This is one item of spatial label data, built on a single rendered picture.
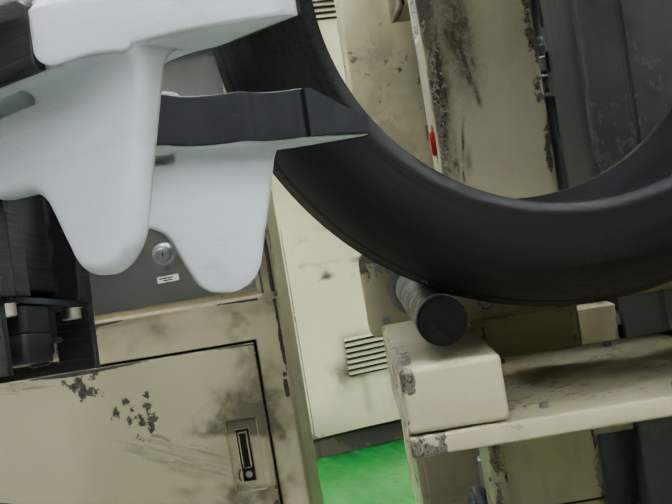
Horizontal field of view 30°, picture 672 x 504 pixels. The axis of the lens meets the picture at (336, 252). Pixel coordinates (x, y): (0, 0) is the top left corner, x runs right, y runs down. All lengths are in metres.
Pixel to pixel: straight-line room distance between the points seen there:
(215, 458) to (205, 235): 1.34
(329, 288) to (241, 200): 4.45
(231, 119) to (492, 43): 1.09
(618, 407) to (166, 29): 0.90
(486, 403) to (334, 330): 3.77
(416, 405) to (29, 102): 0.82
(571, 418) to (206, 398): 0.71
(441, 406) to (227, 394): 0.65
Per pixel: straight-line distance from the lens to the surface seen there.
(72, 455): 1.74
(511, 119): 1.46
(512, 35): 1.47
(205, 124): 0.38
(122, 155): 0.26
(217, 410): 1.70
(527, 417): 1.11
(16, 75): 0.28
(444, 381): 1.09
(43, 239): 0.35
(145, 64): 0.26
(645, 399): 1.12
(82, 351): 0.37
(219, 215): 0.39
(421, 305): 1.09
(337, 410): 4.89
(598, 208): 1.06
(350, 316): 4.87
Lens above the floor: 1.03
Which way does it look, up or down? 3 degrees down
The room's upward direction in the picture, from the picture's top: 9 degrees counter-clockwise
